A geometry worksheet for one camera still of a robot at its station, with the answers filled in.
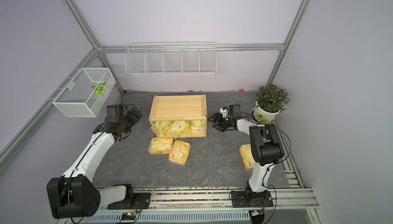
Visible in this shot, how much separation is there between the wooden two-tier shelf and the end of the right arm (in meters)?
0.08

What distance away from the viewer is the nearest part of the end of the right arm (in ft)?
2.55

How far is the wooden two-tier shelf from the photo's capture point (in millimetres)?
827
